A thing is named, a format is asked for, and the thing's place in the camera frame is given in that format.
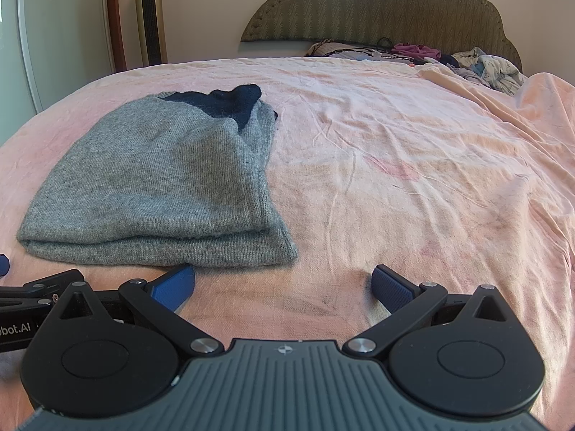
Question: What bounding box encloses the olive upholstered headboard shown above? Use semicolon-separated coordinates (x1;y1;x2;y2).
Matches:
241;0;523;67

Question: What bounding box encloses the patterned pillow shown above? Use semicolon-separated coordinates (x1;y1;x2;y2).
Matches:
305;40;382;60

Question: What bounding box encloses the black cable on bed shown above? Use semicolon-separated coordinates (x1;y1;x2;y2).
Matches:
331;36;433;65

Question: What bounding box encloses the pile of light clothes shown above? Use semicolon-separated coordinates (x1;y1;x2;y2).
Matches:
424;47;526;96

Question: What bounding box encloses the white wardrobe sliding door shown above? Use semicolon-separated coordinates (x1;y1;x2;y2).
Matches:
1;0;114;141

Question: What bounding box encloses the magenta garment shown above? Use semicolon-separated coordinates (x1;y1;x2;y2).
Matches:
392;44;442;60

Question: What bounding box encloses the grey navy knit sweater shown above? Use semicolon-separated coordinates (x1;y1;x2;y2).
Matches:
17;84;297;268

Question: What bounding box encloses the brown wooden door frame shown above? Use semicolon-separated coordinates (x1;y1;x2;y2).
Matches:
106;0;127;72

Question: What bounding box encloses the gold tower fan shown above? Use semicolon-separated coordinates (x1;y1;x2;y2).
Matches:
135;0;167;66

